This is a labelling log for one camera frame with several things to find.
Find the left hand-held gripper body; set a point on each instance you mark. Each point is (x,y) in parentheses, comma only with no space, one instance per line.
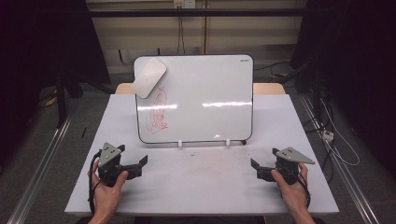
(109,161)

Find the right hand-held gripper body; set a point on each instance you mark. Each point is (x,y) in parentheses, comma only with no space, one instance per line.
(288,165)

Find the white whiteboard eraser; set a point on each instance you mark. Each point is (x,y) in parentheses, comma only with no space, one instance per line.
(148,77)

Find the white whiteboard with black frame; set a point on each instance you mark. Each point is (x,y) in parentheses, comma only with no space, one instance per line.
(205,84)

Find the person's right hand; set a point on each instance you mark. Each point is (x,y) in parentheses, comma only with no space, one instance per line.
(294,194)

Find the person's left hand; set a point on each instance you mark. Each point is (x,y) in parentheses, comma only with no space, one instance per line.
(107,197)

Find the white whiteboard clip foot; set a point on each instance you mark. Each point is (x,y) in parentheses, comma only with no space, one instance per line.
(180,144)
(228,142)

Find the white power strip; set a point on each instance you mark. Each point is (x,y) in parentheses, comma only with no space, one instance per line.
(328,135)

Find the wooden table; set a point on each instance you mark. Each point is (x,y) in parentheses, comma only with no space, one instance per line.
(267,88)

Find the black metal stand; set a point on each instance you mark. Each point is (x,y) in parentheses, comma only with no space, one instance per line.
(62,102)

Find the black curtain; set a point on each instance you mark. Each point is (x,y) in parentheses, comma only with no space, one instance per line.
(37,56)
(358,62)

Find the aluminium floor rail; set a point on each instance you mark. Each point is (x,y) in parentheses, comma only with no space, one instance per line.
(40,168)
(345,177)

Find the white wall socket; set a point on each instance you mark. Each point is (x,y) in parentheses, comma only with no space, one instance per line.
(184,3)

